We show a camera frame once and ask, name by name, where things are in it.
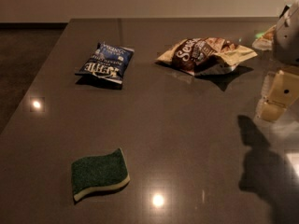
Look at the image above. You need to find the green and yellow sponge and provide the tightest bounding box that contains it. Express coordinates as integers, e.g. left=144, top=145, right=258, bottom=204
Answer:
left=71, top=148, right=130, bottom=202

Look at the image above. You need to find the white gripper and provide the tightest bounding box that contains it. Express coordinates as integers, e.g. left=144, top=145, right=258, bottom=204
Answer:
left=252, top=0, right=299, bottom=122

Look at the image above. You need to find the brown and cream chip bag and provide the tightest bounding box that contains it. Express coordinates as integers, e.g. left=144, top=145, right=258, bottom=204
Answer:
left=157, top=37, right=257, bottom=77

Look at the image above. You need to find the blue chip bag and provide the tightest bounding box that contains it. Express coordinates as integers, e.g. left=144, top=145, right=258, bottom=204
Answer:
left=76, top=43, right=135, bottom=85

